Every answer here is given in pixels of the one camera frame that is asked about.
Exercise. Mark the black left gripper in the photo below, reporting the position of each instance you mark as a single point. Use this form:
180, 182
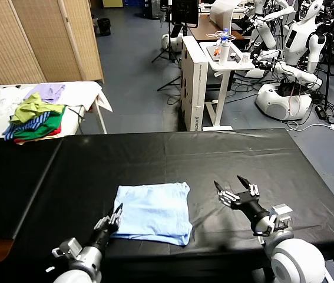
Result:
103, 237

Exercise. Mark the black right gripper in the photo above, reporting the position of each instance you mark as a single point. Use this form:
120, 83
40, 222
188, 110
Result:
253, 206

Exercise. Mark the light blue t-shirt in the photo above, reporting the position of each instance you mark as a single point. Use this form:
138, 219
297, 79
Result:
155, 212

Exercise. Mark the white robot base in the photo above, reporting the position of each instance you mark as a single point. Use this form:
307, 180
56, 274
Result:
171, 42

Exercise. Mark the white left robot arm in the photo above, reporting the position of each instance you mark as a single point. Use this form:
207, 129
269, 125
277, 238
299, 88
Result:
84, 265

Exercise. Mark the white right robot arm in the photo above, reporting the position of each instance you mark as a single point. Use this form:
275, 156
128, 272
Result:
296, 259

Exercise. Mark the black plastic table cover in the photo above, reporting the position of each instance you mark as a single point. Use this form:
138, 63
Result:
155, 159

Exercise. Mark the white humanoid robot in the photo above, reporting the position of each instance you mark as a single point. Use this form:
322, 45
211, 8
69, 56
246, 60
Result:
279, 103
266, 34

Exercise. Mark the red garment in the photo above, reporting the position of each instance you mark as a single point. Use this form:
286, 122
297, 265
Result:
56, 132

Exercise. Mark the white standing desk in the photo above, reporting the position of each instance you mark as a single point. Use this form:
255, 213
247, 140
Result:
222, 88

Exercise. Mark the cream folded garment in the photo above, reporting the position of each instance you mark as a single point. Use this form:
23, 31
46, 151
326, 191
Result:
30, 141

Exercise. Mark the tall white cardboard box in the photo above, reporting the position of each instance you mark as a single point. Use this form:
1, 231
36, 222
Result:
197, 88

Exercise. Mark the black power adapter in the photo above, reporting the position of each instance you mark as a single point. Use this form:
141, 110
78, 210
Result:
321, 112

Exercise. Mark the blue striped garment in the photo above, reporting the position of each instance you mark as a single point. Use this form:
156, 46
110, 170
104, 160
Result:
30, 125

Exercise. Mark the cream draped cloth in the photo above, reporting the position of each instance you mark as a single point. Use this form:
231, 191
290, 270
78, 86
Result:
82, 94

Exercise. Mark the lime green garment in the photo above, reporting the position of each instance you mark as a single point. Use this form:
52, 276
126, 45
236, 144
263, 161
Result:
30, 110

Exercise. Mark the white paper cup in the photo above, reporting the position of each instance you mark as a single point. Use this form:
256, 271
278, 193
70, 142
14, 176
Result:
245, 58

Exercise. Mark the small black device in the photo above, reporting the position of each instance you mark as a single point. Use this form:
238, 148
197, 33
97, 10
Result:
235, 57

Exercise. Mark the white tumbler bottle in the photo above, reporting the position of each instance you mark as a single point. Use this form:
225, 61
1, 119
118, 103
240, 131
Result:
224, 56

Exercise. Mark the lavender garment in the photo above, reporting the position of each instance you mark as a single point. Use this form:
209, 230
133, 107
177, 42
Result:
48, 92

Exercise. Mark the small orange object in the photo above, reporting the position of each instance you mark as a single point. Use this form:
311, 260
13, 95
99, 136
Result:
216, 52

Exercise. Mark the black pole stand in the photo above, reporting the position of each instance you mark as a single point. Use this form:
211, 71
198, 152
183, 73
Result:
328, 73

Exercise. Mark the clear water bottle blue cap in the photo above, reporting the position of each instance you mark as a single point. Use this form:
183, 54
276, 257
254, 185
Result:
225, 36

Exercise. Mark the black tripod stand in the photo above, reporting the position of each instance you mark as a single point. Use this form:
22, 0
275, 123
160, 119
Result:
170, 44

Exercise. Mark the brown desk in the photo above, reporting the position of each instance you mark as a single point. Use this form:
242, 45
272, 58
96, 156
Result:
203, 27

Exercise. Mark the white curved machine cover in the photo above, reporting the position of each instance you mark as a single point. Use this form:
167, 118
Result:
223, 14

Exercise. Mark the black monitor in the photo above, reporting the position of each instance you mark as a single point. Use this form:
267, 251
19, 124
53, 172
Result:
185, 12

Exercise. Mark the black waste bin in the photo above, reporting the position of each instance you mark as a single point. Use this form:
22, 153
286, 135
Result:
105, 27

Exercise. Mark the bamboo folding screen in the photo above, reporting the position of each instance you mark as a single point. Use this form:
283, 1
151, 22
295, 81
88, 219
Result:
37, 38

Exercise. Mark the yellow cabinet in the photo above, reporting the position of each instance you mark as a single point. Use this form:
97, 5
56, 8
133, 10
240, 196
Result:
112, 3

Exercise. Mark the blue storage crates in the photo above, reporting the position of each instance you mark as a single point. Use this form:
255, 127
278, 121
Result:
132, 2

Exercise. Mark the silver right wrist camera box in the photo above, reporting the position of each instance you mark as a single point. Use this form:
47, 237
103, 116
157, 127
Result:
281, 213

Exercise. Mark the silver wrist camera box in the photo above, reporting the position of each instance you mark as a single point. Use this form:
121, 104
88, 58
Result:
281, 213
71, 246

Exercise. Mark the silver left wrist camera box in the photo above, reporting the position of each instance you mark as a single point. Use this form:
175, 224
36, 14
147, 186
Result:
71, 246

